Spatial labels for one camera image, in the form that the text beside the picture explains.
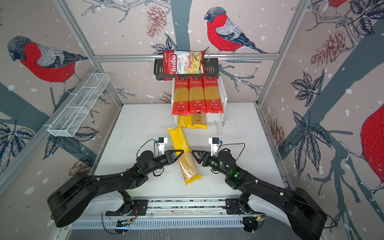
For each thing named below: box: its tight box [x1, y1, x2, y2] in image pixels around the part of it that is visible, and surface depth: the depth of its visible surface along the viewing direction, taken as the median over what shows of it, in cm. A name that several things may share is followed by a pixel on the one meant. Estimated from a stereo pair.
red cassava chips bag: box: [162, 50, 207, 81], surface depth 89 cm
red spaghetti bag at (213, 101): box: [203, 76, 224, 114], surface depth 77 cm
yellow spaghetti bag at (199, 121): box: [192, 113, 208, 130], surface depth 88 cm
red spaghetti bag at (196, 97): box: [188, 76, 207, 115], surface depth 78 cm
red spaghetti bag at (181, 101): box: [171, 76, 190, 116], surface depth 76 cm
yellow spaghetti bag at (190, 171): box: [168, 126, 202, 186], surface depth 77 cm
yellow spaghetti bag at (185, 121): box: [178, 114, 193, 129], surface depth 89 cm
